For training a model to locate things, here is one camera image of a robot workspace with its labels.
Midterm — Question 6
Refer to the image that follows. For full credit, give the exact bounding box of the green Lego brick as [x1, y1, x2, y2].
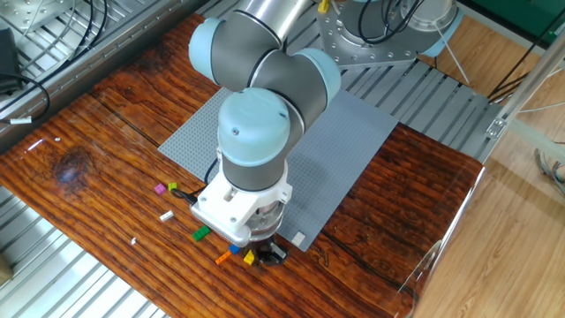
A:
[192, 224, 212, 243]

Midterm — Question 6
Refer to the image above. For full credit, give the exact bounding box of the white zip tie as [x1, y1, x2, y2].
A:
[434, 19, 471, 85]

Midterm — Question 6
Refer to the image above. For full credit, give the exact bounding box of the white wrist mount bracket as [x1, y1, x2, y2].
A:
[189, 170, 294, 247]

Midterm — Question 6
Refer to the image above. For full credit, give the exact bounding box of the coiled wire bundle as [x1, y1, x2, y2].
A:
[533, 140, 565, 198]

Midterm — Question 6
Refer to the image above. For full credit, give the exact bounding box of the silver wrist coupling ring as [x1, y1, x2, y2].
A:
[246, 201, 286, 244]

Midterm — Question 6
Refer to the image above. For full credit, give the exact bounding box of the black cable with metal tip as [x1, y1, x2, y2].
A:
[357, 0, 418, 45]

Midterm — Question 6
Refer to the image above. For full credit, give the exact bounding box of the black cable with round plug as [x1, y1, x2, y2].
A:
[169, 156, 220, 207]

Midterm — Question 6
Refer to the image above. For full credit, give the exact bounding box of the silver perforated metal plate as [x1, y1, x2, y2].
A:
[0, 0, 76, 33]

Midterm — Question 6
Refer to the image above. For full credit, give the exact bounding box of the grey Lego baseplate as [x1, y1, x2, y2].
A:
[157, 86, 399, 253]

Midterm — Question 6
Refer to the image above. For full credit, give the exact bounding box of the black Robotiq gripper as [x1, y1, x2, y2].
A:
[249, 236, 290, 267]

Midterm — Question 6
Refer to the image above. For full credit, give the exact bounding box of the black cable pair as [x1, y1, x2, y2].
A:
[17, 0, 109, 74]

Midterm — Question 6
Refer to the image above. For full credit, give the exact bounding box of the silver frame corner bracket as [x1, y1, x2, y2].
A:
[485, 116, 509, 140]

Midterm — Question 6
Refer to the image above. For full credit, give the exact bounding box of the black cable with white label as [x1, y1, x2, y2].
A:
[0, 72, 50, 125]

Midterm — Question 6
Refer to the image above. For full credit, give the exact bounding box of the black power adapter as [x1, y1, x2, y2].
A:
[0, 26, 22, 95]

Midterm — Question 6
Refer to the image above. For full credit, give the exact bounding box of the aluminium frame beam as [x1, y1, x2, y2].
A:
[507, 118, 565, 154]
[485, 33, 565, 139]

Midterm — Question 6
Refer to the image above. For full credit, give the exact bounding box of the black floor cable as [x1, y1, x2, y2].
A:
[487, 17, 565, 102]

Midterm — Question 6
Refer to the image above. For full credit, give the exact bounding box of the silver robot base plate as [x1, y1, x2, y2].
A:
[316, 0, 425, 70]

